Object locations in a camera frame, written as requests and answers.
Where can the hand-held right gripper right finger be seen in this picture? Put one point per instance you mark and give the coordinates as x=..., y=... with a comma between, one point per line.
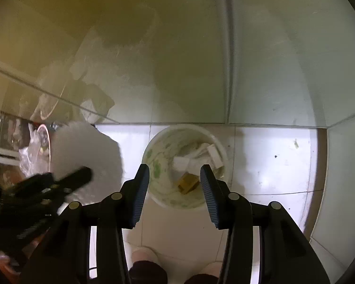
x=208, y=195

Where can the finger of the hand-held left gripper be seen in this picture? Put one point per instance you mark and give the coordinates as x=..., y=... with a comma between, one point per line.
x=75, y=177

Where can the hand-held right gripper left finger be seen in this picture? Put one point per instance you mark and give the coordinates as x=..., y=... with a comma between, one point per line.
x=140, y=195

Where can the white cardboard box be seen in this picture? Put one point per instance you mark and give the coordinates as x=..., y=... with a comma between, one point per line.
x=213, y=155

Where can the white tissue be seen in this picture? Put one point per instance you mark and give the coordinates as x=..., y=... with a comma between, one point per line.
x=182, y=164

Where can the white bowl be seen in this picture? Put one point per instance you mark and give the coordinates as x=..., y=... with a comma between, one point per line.
x=165, y=142

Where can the clear plastic bag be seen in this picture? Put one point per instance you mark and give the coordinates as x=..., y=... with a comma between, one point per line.
x=29, y=156

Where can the red rimmed plate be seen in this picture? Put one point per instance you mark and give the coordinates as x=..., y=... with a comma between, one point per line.
x=44, y=134

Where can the person's right leg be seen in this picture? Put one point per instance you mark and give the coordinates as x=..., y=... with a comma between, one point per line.
x=204, y=275

